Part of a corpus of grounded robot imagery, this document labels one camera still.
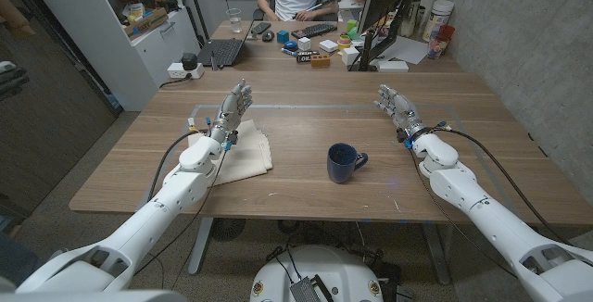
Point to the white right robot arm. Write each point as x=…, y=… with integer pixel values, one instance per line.
x=486, y=218

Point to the white jar yellow label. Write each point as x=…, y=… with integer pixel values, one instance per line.
x=136, y=11

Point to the small white cube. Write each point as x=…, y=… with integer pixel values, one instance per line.
x=304, y=44

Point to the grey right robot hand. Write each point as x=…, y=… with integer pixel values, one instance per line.
x=404, y=111

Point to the black laptop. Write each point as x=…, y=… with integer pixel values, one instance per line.
x=224, y=52

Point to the blue round object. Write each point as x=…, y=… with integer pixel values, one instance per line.
x=291, y=46

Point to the blue cube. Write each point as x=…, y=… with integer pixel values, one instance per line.
x=282, y=37

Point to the white shelf cabinet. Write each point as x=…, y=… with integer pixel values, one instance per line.
x=111, y=56

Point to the person's leg blue jeans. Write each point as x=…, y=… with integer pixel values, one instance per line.
x=14, y=260

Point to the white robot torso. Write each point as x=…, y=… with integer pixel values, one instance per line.
x=333, y=269

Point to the black smartphone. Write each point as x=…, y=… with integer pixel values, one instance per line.
x=261, y=28

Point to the black computer mouse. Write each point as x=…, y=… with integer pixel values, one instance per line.
x=268, y=36

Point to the clear drinking glass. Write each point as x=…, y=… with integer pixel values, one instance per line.
x=235, y=21

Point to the white canister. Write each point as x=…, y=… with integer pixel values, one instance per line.
x=437, y=19

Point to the grey table leg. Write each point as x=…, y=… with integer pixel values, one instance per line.
x=435, y=255
x=200, y=246

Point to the dark blue mug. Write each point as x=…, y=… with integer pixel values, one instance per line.
x=340, y=165

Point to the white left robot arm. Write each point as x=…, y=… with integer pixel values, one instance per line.
x=153, y=214

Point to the cardboard box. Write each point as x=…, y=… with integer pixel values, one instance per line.
x=147, y=23

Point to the white paper sheet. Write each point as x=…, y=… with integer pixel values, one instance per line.
x=407, y=51

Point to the black keyboard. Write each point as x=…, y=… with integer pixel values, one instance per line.
x=314, y=30

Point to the green cup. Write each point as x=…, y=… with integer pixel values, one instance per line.
x=353, y=28

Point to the blue white marker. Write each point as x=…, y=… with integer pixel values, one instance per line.
x=288, y=52

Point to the black power adapter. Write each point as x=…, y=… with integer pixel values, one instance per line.
x=189, y=61

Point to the colourful stacking rings toy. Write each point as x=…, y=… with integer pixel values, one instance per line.
x=344, y=42

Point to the orange wooden block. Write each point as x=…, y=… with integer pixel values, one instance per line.
x=320, y=61

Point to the large white cube box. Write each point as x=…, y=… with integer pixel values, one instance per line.
x=350, y=56

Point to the long flat white box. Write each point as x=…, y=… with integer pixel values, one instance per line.
x=393, y=66

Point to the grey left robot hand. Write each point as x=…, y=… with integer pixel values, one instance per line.
x=230, y=114

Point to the beige cloth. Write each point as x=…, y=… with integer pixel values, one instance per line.
x=250, y=154

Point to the white power strip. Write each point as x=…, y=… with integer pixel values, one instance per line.
x=175, y=71

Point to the black stick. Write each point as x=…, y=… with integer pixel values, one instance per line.
x=324, y=3

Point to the black box with white letters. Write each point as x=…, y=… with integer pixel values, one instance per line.
x=306, y=58

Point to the black round fan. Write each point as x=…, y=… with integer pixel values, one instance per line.
x=228, y=229

